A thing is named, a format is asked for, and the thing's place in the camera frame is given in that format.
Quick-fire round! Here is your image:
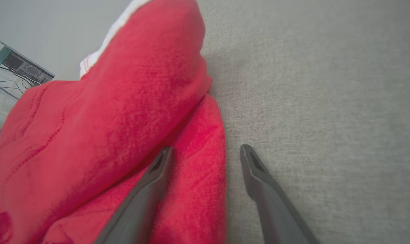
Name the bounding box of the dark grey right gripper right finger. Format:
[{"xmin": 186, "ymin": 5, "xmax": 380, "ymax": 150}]
[{"xmin": 240, "ymin": 144, "xmax": 319, "ymax": 244}]

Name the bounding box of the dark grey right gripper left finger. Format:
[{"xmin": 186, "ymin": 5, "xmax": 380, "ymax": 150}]
[{"xmin": 93, "ymin": 146, "xmax": 173, "ymax": 244}]

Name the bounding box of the black electronics box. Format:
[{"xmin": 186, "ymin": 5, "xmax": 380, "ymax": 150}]
[{"xmin": 2, "ymin": 51, "xmax": 55, "ymax": 86}]

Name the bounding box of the red white lettered jersey garment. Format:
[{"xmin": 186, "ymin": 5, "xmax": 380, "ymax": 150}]
[{"xmin": 0, "ymin": 0, "xmax": 227, "ymax": 244}]

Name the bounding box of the teal plastic block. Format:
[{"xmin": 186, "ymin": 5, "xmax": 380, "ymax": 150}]
[{"xmin": 0, "ymin": 46, "xmax": 12, "ymax": 74}]

